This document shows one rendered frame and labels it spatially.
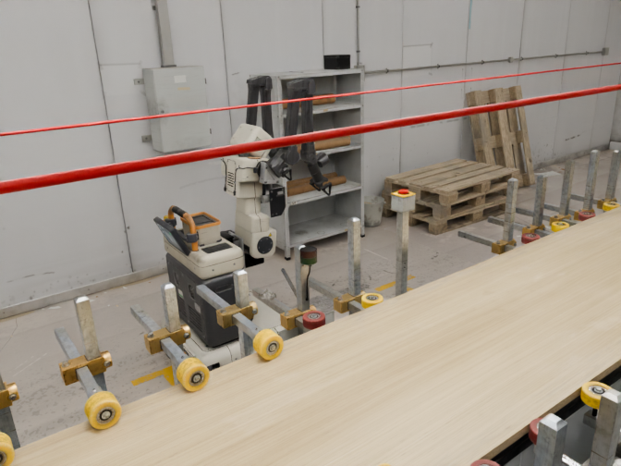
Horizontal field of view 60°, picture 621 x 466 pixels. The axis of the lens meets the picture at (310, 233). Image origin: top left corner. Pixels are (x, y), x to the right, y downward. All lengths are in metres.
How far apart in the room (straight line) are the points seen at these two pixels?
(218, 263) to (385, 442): 1.60
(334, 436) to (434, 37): 5.19
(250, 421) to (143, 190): 3.19
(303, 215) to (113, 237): 1.81
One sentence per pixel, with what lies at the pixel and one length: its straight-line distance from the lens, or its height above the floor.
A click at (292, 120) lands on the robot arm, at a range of 2.85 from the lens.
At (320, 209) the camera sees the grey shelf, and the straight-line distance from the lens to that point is 5.34.
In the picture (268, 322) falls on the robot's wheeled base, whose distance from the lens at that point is 3.17.
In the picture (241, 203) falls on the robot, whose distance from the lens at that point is 3.04.
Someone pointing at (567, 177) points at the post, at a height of 1.07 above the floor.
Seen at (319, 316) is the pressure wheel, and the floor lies 0.91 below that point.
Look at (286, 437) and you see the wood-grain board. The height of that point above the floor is 0.90.
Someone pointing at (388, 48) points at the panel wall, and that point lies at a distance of 5.69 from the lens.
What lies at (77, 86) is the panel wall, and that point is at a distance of 4.24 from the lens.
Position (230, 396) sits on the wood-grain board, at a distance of 1.57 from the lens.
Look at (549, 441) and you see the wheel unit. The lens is 1.12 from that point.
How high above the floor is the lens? 1.82
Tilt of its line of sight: 20 degrees down
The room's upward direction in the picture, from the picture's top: 2 degrees counter-clockwise
